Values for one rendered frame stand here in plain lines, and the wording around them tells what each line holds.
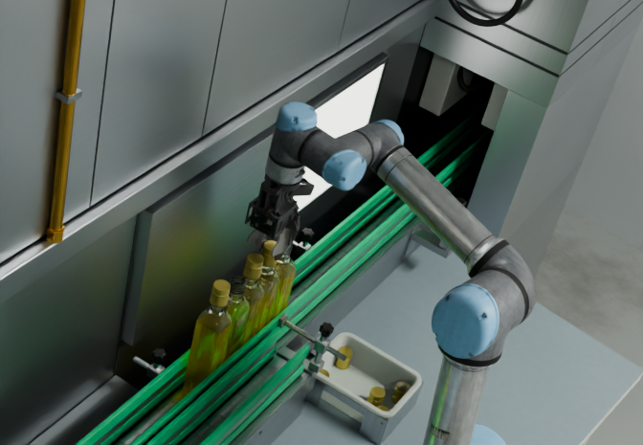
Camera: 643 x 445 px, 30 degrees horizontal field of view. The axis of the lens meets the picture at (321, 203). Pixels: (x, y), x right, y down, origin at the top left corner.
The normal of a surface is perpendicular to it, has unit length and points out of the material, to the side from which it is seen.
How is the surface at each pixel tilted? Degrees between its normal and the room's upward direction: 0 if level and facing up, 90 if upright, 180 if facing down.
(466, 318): 79
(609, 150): 90
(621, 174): 90
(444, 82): 90
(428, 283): 0
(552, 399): 0
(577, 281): 0
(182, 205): 90
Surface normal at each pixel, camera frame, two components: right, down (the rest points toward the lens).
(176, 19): 0.83, 0.46
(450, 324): -0.61, 0.18
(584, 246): 0.21, -0.78
